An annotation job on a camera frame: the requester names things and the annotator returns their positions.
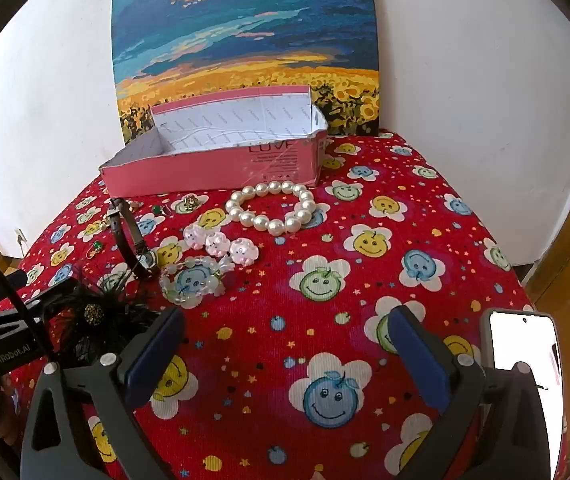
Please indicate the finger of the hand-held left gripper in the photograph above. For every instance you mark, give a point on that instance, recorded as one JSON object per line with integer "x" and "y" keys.
{"x": 7, "y": 282}
{"x": 52, "y": 295}

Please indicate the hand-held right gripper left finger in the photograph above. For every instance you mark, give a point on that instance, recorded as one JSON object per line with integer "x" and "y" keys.
{"x": 157, "y": 360}

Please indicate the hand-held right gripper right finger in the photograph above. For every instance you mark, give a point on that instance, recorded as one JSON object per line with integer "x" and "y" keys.
{"x": 421, "y": 360}

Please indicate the black feather hair accessory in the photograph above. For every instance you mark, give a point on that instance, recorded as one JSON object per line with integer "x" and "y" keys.
{"x": 94, "y": 314}

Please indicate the pink flower hair clip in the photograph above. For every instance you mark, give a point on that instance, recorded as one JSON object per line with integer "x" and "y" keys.
{"x": 217, "y": 243}

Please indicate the white cardboard box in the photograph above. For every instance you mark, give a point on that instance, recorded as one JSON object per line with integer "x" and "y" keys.
{"x": 205, "y": 172}

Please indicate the white smartphone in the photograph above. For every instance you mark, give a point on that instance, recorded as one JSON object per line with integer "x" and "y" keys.
{"x": 520, "y": 340}

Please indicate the small gold earring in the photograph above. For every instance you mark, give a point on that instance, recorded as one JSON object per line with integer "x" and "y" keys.
{"x": 135, "y": 205}

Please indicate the green stone earring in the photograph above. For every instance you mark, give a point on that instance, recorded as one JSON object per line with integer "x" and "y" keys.
{"x": 157, "y": 208}

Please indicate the red smiley flower tablecloth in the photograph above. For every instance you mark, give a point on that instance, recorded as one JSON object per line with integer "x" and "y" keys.
{"x": 275, "y": 280}

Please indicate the sunflower field sky painting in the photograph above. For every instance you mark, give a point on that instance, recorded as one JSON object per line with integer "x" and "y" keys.
{"x": 245, "y": 35}

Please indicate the white wall socket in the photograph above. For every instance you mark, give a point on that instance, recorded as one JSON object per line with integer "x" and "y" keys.
{"x": 20, "y": 237}

